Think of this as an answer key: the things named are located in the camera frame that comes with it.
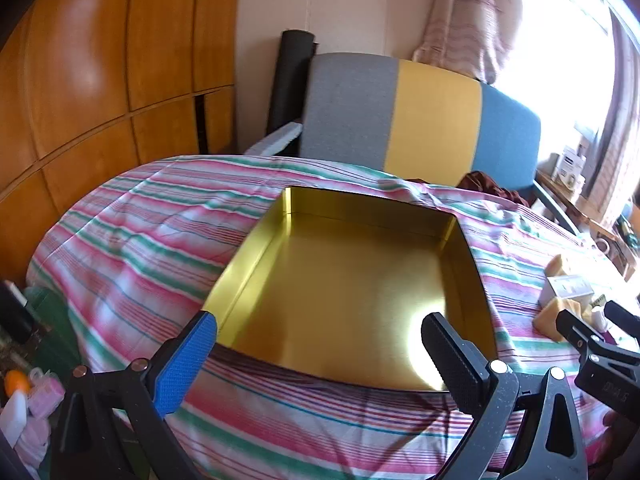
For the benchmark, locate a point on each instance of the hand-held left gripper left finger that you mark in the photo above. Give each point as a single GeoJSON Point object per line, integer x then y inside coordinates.
{"type": "Point", "coordinates": [182, 365]}

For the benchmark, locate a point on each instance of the striped side curtain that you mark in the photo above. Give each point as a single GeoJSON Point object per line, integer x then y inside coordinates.
{"type": "Point", "coordinates": [622, 125]}

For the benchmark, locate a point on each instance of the pink patterned curtain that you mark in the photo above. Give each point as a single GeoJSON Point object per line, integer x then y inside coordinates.
{"type": "Point", "coordinates": [465, 15]}

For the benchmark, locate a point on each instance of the white carton box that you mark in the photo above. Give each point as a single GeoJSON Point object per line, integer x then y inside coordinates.
{"type": "Point", "coordinates": [565, 290]}

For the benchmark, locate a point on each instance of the yellow sponge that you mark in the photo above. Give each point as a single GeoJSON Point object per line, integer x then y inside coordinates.
{"type": "Point", "coordinates": [560, 265]}
{"type": "Point", "coordinates": [555, 320]}

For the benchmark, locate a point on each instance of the black rolled mat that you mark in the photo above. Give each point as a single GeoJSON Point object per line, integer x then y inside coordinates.
{"type": "Point", "coordinates": [287, 80]}

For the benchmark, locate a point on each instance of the dark red cloth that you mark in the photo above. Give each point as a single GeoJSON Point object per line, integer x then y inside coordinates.
{"type": "Point", "coordinates": [492, 187]}

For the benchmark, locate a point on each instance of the striped pink green tablecloth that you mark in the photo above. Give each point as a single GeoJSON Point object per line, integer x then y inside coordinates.
{"type": "Point", "coordinates": [140, 240]}

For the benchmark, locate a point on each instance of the white appliance box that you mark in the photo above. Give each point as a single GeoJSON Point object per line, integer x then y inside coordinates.
{"type": "Point", "coordinates": [570, 167]}

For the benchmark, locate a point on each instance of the green bag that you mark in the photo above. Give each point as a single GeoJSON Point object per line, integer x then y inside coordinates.
{"type": "Point", "coordinates": [52, 320]}

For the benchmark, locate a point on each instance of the wooden wardrobe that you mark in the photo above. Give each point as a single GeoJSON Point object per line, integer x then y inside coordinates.
{"type": "Point", "coordinates": [100, 85]}

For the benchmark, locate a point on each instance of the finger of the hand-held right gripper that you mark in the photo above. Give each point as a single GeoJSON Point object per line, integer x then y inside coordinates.
{"type": "Point", "coordinates": [622, 316]}
{"type": "Point", "coordinates": [575, 330]}

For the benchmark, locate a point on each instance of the pink packet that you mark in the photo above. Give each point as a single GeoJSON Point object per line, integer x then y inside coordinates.
{"type": "Point", "coordinates": [45, 395]}

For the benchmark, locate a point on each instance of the white bottle orange cap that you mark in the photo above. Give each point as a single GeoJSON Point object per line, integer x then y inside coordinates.
{"type": "Point", "coordinates": [14, 400]}

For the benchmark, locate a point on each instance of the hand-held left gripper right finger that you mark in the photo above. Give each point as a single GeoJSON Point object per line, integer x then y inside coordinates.
{"type": "Point", "coordinates": [457, 365]}

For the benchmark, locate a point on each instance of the square metal tin box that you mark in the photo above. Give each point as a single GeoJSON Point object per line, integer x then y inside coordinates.
{"type": "Point", "coordinates": [345, 290]}

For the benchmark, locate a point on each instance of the wooden desk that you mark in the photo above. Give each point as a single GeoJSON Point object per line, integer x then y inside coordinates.
{"type": "Point", "coordinates": [565, 200]}

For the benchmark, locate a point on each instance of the bright window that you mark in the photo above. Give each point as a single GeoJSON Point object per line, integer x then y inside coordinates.
{"type": "Point", "coordinates": [560, 50]}

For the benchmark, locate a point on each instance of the grey yellow blue chair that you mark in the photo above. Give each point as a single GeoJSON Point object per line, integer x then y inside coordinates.
{"type": "Point", "coordinates": [435, 115]}

